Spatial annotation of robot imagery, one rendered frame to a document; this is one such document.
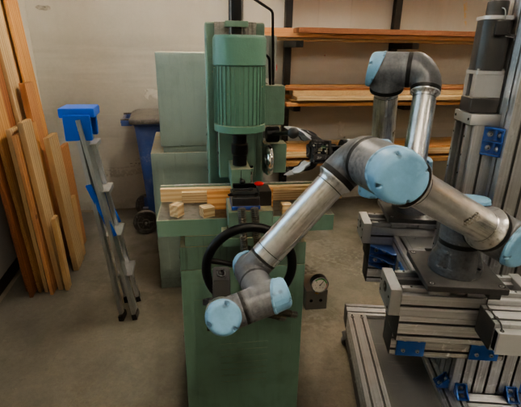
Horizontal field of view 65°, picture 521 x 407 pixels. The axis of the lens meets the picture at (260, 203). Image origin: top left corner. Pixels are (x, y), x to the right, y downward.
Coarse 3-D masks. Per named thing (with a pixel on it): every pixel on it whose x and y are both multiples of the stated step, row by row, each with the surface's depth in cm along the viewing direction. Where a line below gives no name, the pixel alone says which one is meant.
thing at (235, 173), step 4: (232, 160) 156; (232, 164) 150; (248, 164) 151; (232, 168) 145; (236, 168) 145; (240, 168) 145; (244, 168) 145; (248, 168) 145; (232, 172) 144; (236, 172) 144; (240, 172) 144; (244, 172) 144; (248, 172) 145; (232, 176) 144; (236, 176) 145; (240, 176) 145; (244, 176) 145; (248, 176) 145; (232, 180) 145; (236, 180) 145; (248, 180) 146; (232, 184) 145
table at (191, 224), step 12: (168, 204) 148; (192, 204) 149; (276, 204) 150; (168, 216) 138; (180, 216) 138; (192, 216) 138; (216, 216) 138; (276, 216) 140; (324, 216) 142; (168, 228) 136; (180, 228) 136; (192, 228) 137; (204, 228) 137; (216, 228) 138; (312, 228) 143; (324, 228) 143; (228, 240) 130; (252, 240) 131
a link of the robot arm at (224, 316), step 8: (232, 296) 90; (208, 304) 94; (216, 304) 86; (224, 304) 86; (232, 304) 86; (240, 304) 88; (208, 312) 86; (216, 312) 85; (224, 312) 85; (232, 312) 86; (240, 312) 87; (208, 320) 85; (216, 320) 85; (224, 320) 85; (232, 320) 85; (240, 320) 86; (208, 328) 86; (216, 328) 85; (224, 328) 85; (232, 328) 85; (224, 336) 85
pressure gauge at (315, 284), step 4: (316, 276) 144; (320, 276) 143; (324, 276) 145; (312, 280) 144; (316, 280) 143; (320, 280) 143; (324, 280) 144; (312, 284) 143; (316, 284) 144; (324, 284) 144; (328, 284) 144; (312, 288) 144; (316, 288) 144; (320, 288) 145; (324, 288) 145; (316, 292) 147; (320, 292) 145
